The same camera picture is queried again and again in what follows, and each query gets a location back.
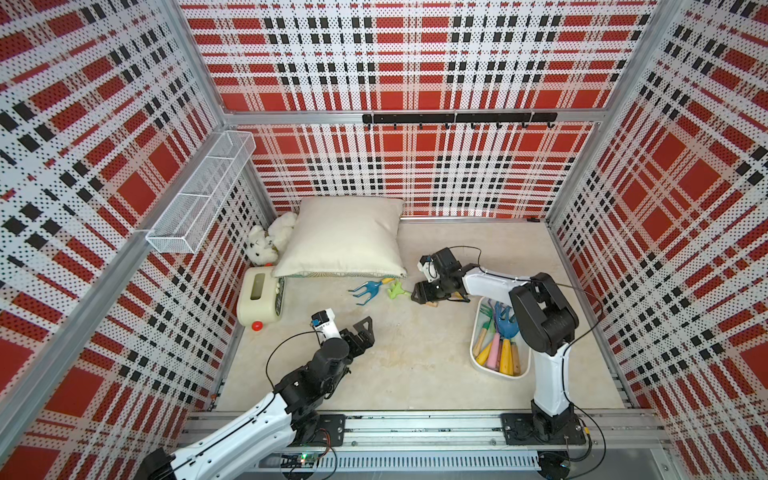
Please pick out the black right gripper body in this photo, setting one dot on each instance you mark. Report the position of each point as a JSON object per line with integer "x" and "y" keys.
{"x": 435, "y": 291}

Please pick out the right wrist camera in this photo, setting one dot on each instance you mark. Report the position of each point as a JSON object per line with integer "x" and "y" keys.
{"x": 427, "y": 267}

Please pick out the cream retro radio clock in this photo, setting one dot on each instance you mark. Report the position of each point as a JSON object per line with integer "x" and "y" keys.
{"x": 261, "y": 298}

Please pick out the white plastic storage box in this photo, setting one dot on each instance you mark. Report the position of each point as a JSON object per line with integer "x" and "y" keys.
{"x": 525, "y": 352}

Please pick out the green fork rake wooden handle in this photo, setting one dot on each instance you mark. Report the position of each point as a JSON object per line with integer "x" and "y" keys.
{"x": 396, "y": 289}

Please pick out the cream pillow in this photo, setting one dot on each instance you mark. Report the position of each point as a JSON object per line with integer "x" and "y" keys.
{"x": 344, "y": 236}

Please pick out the dark green hoe wooden handle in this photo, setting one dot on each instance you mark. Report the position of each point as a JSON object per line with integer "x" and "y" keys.
{"x": 516, "y": 364}

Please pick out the purple rake pink handle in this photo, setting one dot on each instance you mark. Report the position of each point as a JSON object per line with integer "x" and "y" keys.
{"x": 492, "y": 361}

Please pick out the white plush toy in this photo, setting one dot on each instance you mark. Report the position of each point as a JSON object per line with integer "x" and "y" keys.
{"x": 265, "y": 246}

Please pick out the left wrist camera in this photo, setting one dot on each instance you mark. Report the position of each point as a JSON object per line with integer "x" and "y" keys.
{"x": 323, "y": 323}

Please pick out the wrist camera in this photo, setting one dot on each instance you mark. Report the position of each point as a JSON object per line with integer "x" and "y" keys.
{"x": 427, "y": 267}
{"x": 323, "y": 323}

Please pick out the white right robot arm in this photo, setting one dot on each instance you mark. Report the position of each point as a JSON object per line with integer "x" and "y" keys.
{"x": 545, "y": 319}

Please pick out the black wall hook rail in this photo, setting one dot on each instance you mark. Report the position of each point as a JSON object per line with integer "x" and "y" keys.
{"x": 523, "y": 118}

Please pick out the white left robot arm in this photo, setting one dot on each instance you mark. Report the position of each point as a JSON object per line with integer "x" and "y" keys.
{"x": 286, "y": 415}

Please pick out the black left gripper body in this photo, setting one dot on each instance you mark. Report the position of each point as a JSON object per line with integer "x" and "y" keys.
{"x": 355, "y": 348}

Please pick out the white wire mesh shelf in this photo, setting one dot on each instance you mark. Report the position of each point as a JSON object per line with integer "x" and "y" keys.
{"x": 185, "y": 223}

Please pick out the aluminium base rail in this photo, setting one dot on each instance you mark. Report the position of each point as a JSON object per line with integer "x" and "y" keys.
{"x": 465, "y": 444}

